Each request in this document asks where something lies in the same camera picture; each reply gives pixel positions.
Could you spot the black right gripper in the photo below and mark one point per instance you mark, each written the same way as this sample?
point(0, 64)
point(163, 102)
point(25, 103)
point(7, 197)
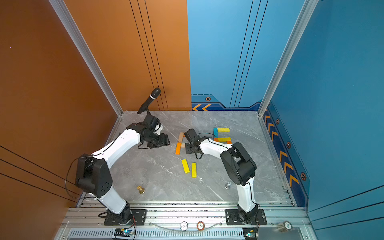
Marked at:
point(188, 150)

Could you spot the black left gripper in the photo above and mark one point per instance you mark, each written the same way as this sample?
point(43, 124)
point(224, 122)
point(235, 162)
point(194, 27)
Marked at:
point(164, 141)

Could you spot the yellow block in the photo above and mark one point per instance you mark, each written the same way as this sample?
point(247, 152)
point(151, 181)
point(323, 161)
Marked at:
point(223, 130)
point(185, 166)
point(194, 170)
point(226, 139)

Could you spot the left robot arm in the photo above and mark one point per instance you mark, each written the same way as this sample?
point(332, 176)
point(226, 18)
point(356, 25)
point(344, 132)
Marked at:
point(93, 174)

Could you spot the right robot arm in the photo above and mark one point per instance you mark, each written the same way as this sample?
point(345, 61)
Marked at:
point(239, 166)

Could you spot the black microphone on stand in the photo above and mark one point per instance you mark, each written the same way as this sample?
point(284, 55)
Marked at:
point(145, 106)

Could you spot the silver chess piece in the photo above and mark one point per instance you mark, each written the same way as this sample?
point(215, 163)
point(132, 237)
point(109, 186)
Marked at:
point(228, 185)

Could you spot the brass chess piece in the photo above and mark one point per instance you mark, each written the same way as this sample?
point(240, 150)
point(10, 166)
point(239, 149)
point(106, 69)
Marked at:
point(141, 189)

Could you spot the copper tape roll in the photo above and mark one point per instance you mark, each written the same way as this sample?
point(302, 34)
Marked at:
point(200, 226)

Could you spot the left green circuit board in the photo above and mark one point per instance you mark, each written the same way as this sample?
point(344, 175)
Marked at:
point(123, 233)

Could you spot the green circuit board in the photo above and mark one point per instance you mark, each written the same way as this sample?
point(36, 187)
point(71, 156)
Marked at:
point(123, 233)
point(250, 234)

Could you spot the right green circuit board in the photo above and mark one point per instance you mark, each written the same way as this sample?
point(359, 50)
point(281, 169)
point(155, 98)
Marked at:
point(250, 234)

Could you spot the silver tape roll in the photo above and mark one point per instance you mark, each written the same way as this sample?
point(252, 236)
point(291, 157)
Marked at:
point(284, 226)

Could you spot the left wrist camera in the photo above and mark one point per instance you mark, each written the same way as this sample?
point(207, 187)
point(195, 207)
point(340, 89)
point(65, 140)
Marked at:
point(153, 124)

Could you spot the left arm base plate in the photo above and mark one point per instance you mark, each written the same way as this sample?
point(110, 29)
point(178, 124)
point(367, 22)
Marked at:
point(126, 217)

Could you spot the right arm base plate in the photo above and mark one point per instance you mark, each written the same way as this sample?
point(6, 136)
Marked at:
point(239, 217)

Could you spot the aluminium front rail frame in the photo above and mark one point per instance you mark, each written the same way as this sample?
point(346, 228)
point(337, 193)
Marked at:
point(161, 220)

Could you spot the aluminium corner post left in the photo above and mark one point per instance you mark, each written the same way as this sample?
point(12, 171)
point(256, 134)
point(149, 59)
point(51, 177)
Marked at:
point(76, 36)

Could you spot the aluminium corner post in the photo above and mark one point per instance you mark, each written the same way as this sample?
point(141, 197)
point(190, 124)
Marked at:
point(76, 36)
point(294, 38)

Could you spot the aluminium corner post right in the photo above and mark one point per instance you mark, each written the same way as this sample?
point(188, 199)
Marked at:
point(294, 38)

